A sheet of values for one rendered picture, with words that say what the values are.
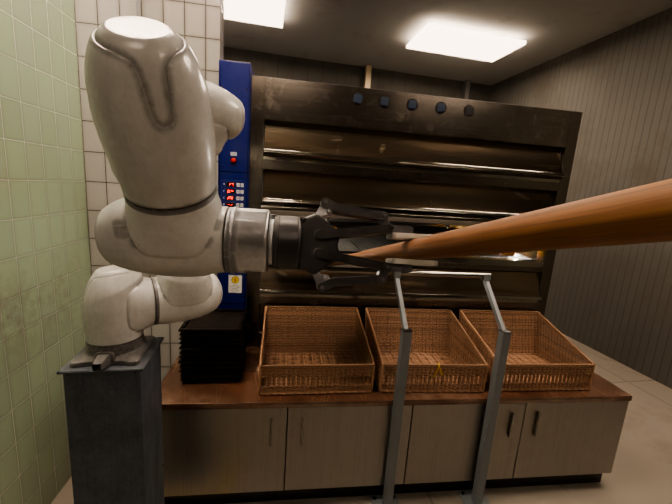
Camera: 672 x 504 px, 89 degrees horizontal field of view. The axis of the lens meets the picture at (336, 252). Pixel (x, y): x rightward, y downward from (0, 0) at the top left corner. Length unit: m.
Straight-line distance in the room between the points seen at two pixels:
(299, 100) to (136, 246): 1.65
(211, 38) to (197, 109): 1.76
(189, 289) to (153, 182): 0.81
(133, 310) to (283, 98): 1.32
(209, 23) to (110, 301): 1.49
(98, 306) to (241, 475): 1.13
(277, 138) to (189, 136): 1.62
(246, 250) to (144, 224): 0.12
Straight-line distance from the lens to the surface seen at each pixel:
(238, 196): 1.97
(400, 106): 2.11
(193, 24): 2.17
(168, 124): 0.37
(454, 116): 2.22
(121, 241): 0.47
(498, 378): 1.90
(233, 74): 2.04
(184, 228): 0.43
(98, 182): 2.21
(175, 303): 1.20
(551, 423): 2.30
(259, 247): 0.44
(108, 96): 0.38
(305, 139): 2.00
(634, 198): 0.23
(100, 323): 1.20
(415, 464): 2.08
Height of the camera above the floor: 1.55
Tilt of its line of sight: 11 degrees down
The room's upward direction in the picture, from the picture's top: 4 degrees clockwise
